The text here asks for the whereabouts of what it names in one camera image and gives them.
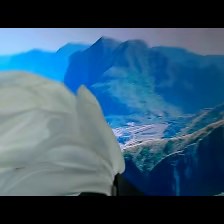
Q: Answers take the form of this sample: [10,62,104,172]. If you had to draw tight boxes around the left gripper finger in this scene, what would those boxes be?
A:
[112,173,145,197]

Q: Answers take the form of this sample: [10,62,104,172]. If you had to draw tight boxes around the white garment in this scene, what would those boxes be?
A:
[0,71,126,197]

